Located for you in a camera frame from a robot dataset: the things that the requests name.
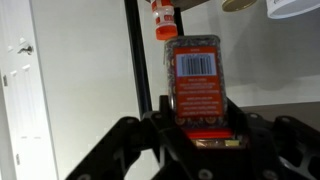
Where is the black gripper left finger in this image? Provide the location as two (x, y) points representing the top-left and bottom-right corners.
(66, 95), (201, 180)

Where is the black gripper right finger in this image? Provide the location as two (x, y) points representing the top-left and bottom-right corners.
(228, 99), (320, 180)

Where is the red label sprinkle spice bottle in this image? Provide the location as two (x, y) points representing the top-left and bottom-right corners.
(163, 34), (234, 140)

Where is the orange cap spice bottle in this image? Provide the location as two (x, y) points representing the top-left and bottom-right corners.
(149, 0), (179, 42)

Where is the narrow white panel door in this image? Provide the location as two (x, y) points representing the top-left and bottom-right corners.
(0, 0), (60, 180)

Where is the white round canister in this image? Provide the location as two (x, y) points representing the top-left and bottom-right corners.
(265, 0), (320, 20)

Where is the small can gold lid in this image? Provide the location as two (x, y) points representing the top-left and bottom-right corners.
(221, 0), (259, 13)

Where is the dark door handle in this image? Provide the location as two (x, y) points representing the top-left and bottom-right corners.
(17, 44), (35, 56)

